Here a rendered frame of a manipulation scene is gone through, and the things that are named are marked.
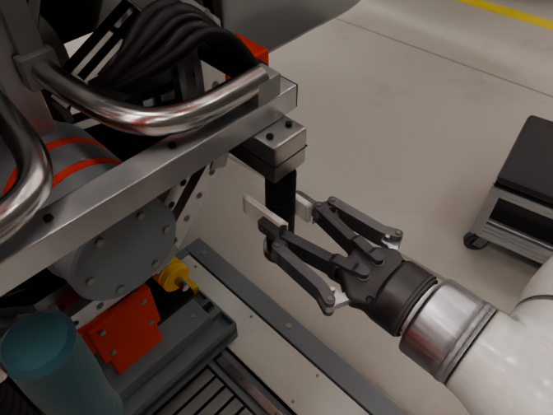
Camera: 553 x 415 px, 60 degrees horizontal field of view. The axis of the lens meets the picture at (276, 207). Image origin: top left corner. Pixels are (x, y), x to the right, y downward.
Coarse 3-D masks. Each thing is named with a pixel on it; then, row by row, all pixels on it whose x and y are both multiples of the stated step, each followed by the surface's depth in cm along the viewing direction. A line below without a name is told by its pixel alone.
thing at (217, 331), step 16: (192, 288) 127; (208, 304) 124; (224, 320) 125; (208, 336) 122; (224, 336) 121; (192, 352) 119; (208, 352) 119; (176, 368) 116; (192, 368) 117; (144, 384) 113; (160, 384) 113; (176, 384) 115; (128, 400) 111; (144, 400) 109; (160, 400) 114
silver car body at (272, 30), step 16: (240, 0) 84; (256, 0) 87; (272, 0) 90; (288, 0) 93; (304, 0) 97; (320, 0) 101; (336, 0) 104; (352, 0) 109; (240, 16) 87; (256, 16) 89; (272, 16) 93; (288, 16) 96; (304, 16) 100; (320, 16) 103; (336, 16) 108; (240, 32) 89; (256, 32) 92; (272, 32) 95; (288, 32) 98; (304, 32) 103; (272, 48) 98
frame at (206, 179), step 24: (144, 0) 53; (192, 0) 58; (192, 72) 70; (216, 72) 68; (192, 96) 72; (216, 168) 79; (168, 192) 80; (192, 192) 78; (192, 216) 81; (72, 288) 75; (0, 312) 68; (24, 312) 71; (72, 312) 73; (96, 312) 76; (0, 336) 64
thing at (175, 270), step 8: (168, 264) 88; (176, 264) 89; (184, 264) 90; (160, 272) 88; (168, 272) 87; (176, 272) 88; (184, 272) 90; (160, 280) 89; (168, 280) 87; (176, 280) 89; (184, 280) 89; (168, 288) 89; (176, 288) 91; (184, 288) 88
